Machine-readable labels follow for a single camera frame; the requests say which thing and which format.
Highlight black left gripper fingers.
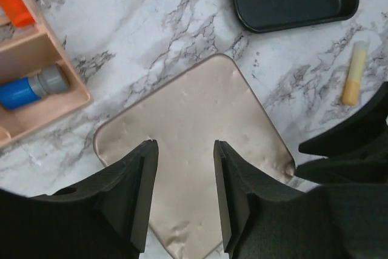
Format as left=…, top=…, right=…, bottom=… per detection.
left=295, top=82, right=387, bottom=184

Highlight blue grey small bottle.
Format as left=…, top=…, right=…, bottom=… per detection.
left=1, top=64, right=70, bottom=110

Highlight rose gold tin lid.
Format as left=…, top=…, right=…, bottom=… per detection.
left=93, top=54, right=295, bottom=258

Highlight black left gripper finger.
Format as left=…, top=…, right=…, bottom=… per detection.
left=1, top=140, right=158, bottom=258
left=213, top=140, right=350, bottom=258

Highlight black orange marker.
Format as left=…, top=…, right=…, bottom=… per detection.
left=1, top=0, right=35, bottom=28

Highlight peach plastic desk organizer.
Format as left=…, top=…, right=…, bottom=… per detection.
left=1, top=0, right=92, bottom=147

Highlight tan stick on table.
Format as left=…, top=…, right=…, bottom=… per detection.
left=341, top=41, right=368, bottom=106

